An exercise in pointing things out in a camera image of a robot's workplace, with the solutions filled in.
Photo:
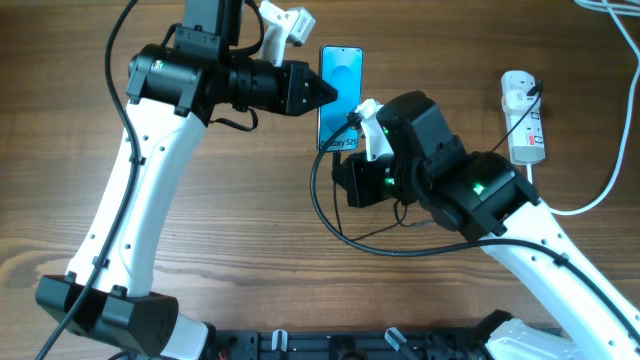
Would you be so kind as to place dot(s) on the white charger adapter plug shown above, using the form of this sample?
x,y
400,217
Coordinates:
x,y
519,90

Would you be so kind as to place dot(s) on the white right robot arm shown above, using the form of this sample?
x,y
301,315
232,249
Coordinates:
x,y
412,156

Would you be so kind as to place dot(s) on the white power strip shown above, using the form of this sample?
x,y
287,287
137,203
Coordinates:
x,y
525,135

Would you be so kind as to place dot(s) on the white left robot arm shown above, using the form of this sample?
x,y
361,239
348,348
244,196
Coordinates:
x,y
106,292

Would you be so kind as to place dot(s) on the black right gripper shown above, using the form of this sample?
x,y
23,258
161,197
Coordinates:
x,y
361,192

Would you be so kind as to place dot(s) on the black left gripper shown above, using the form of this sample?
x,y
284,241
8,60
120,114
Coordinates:
x,y
294,77

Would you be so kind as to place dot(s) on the blue Galaxy smartphone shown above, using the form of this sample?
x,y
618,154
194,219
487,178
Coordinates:
x,y
342,68

